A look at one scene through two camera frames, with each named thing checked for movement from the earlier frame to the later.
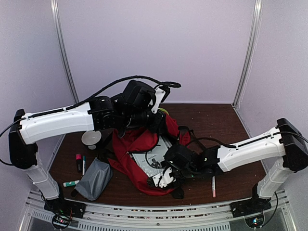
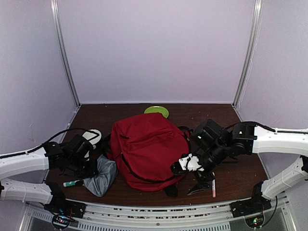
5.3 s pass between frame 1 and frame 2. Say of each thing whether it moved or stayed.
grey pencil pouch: moved
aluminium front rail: stayed
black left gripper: moved
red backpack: moved
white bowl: stayed
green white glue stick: stayed
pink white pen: stayed
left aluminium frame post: stayed
